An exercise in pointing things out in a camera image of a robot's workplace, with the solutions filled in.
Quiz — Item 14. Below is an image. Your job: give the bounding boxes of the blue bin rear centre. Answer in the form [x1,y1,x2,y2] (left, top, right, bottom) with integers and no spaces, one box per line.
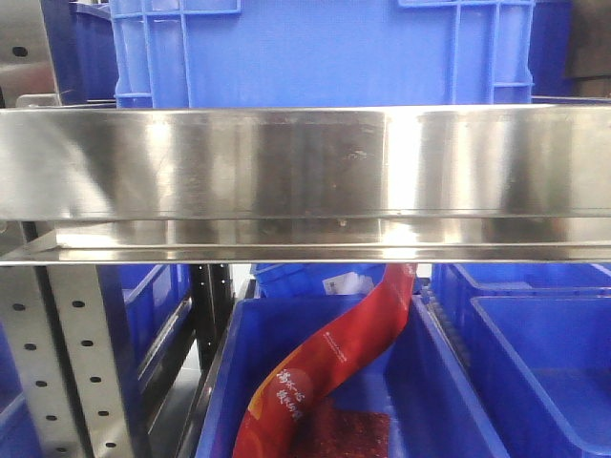
[251,263,386,299]

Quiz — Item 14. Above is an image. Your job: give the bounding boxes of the blue bin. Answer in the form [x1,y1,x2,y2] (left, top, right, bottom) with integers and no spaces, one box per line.
[196,296,509,457]
[97,263,192,378]
[251,263,386,299]
[431,263,610,457]

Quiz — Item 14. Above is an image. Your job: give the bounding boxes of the blue bin left lower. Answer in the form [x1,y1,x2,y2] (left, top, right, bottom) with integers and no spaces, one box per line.
[97,263,192,378]

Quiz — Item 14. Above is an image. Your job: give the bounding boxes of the blue bin centre lower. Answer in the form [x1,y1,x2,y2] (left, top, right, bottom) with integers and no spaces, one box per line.
[196,296,509,457]

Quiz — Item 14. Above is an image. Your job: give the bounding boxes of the blue bin right lower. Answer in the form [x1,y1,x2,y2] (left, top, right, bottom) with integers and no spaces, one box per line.
[431,263,610,457]

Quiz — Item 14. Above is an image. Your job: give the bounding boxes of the white label paper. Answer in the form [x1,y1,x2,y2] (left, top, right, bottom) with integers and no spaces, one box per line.
[323,272,374,295]

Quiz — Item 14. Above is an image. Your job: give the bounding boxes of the red snack bag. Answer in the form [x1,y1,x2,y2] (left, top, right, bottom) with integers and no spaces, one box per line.
[232,263,416,457]

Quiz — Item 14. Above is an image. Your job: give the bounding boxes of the dark red mesh packet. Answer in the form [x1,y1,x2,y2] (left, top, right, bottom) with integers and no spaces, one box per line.
[287,399,390,457]

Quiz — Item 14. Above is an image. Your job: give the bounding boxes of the stainless steel shelf beam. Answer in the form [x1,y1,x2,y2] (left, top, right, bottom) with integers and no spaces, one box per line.
[1,105,610,265]

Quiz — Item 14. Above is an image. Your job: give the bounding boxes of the light blue crate on shelf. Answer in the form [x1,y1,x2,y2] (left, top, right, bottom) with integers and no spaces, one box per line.
[110,1,534,108]

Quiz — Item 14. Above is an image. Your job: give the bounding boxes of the perforated steel upright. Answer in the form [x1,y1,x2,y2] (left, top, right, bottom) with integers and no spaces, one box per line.
[1,265,151,457]

